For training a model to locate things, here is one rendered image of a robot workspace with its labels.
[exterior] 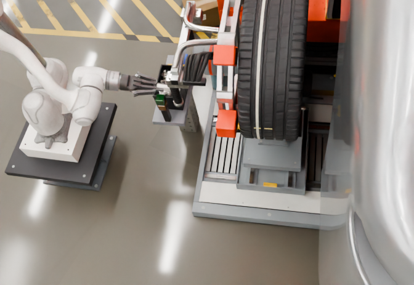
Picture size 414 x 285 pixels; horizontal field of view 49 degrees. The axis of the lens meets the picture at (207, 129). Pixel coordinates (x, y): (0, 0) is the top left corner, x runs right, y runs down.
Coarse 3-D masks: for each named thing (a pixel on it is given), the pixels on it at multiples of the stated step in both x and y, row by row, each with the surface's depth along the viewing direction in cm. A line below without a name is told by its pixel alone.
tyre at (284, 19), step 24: (288, 0) 162; (264, 24) 160; (288, 24) 158; (240, 48) 161; (264, 48) 159; (288, 48) 158; (240, 72) 162; (264, 72) 160; (288, 72) 159; (240, 96) 166; (264, 96) 163; (288, 96) 161; (240, 120) 173; (264, 120) 170; (288, 120) 169
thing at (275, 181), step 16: (304, 112) 258; (304, 128) 253; (304, 144) 248; (240, 160) 248; (304, 160) 243; (240, 176) 243; (256, 176) 240; (272, 176) 241; (288, 176) 236; (304, 176) 238; (272, 192) 242; (288, 192) 239; (304, 192) 235
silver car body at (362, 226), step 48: (384, 0) 92; (384, 48) 88; (336, 96) 134; (384, 96) 84; (336, 144) 124; (384, 144) 81; (336, 192) 116; (384, 192) 78; (336, 240) 110; (384, 240) 77
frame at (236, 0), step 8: (224, 0) 175; (232, 0) 174; (240, 0) 174; (224, 8) 172; (224, 16) 170; (224, 24) 169; (232, 24) 168; (224, 32) 166; (232, 32) 166; (224, 40) 165; (232, 40) 165; (232, 72) 168; (232, 80) 169; (224, 88) 172; (232, 88) 170; (216, 96) 172; (224, 96) 171; (232, 96) 171; (224, 104) 181; (232, 104) 174
